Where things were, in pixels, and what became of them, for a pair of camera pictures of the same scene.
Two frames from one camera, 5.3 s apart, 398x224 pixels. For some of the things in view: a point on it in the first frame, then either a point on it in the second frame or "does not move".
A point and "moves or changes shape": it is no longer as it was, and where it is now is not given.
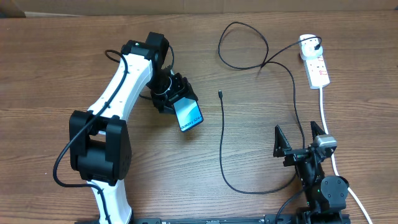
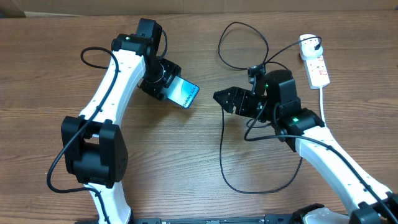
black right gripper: [294, 155] -> [236, 95]
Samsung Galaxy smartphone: [188, 113] moves or changes shape
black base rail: [268, 219] does not move
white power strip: [316, 73] does not move
